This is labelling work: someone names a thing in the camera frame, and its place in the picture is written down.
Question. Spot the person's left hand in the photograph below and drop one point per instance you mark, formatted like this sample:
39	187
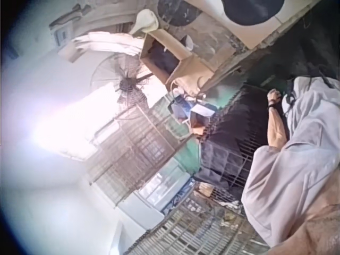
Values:
273	96

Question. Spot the person's left fingers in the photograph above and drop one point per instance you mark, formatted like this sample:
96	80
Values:
274	93

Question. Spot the black wrist band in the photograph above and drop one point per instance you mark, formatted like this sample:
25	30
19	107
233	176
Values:
272	105

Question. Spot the white washing machine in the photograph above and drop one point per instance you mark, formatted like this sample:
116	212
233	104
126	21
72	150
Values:
252	24

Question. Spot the small cardboard box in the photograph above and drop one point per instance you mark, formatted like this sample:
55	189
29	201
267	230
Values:
199	117

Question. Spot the blue container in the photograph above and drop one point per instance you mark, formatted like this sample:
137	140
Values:
178	109

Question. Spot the open cardboard box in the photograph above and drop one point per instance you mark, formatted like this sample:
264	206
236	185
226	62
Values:
172	61

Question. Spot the metal window grille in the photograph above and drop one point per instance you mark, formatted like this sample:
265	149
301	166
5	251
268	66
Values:
138	148

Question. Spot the white cap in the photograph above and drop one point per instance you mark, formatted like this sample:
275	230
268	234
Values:
144	21

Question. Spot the white appliance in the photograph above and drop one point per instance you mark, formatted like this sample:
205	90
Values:
148	202

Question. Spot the white cloth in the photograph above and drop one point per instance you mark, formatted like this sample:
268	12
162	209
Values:
106	42

